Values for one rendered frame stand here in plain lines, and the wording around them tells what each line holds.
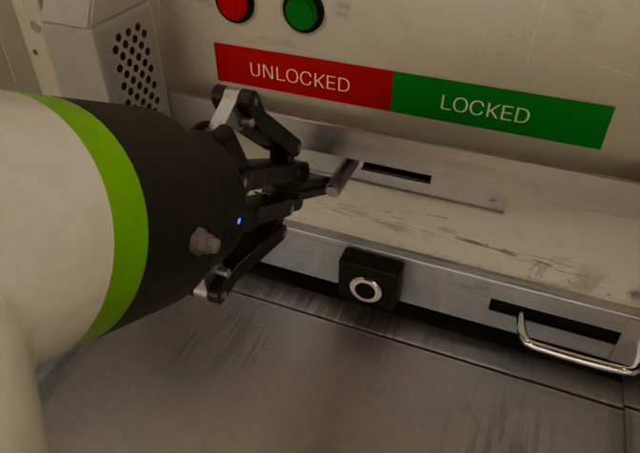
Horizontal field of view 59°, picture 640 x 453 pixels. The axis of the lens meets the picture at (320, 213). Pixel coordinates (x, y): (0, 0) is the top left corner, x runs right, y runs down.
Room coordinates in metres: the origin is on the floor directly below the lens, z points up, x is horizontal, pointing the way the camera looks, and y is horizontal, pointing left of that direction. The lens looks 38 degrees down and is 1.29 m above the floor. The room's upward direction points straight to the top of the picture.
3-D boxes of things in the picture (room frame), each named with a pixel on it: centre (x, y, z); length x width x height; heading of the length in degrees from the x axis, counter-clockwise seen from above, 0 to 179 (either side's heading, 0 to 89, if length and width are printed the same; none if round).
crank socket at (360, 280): (0.39, -0.05, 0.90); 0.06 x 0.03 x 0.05; 68
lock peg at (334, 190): (0.40, -0.02, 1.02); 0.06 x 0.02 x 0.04; 158
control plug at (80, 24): (0.43, 0.16, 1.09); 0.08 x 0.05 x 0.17; 158
